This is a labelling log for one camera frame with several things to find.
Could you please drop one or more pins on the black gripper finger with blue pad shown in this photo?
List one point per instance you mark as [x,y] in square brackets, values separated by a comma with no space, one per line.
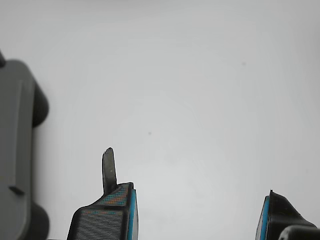
[277,215]
[100,222]

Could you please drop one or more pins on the gray box with clip rails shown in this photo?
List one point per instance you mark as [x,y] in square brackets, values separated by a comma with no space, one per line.
[15,125]

